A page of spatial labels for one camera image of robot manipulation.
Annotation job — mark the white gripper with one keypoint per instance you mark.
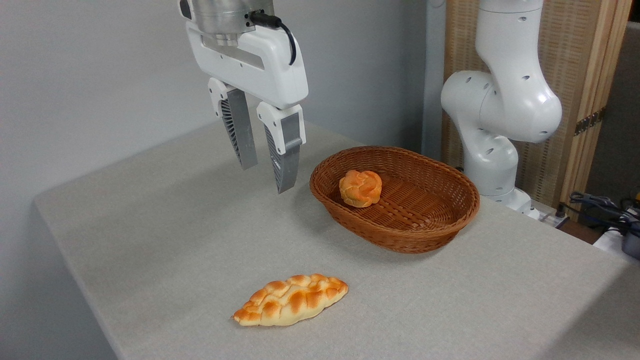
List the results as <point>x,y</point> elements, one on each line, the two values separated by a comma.
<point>260,65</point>

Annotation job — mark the long braided bread loaf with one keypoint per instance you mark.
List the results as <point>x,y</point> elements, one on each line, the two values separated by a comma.
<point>290,300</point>

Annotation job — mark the round knotted bread roll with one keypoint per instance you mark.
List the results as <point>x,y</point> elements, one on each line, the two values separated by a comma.
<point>360,188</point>

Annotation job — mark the brown wicker basket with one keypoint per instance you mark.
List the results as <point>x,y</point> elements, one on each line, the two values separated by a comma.
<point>415,225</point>

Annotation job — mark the white power strip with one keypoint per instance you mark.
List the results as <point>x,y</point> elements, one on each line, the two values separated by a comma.
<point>550,217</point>

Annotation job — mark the brass screen hinge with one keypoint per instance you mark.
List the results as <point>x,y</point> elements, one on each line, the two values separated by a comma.
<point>589,121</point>

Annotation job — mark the wooden folding screen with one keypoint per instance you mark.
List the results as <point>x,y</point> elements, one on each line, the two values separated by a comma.
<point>580,60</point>

